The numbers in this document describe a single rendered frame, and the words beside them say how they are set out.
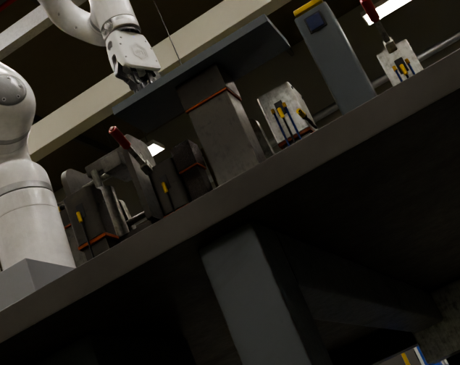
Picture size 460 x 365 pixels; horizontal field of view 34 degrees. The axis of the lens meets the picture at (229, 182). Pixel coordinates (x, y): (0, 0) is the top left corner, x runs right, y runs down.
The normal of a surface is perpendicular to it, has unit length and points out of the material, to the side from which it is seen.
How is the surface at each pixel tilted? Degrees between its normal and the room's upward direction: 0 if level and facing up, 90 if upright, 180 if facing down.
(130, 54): 90
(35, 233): 90
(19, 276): 90
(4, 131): 167
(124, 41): 88
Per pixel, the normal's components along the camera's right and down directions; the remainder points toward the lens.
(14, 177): 0.07, -0.45
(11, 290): -0.41, -0.20
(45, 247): 0.38, -0.50
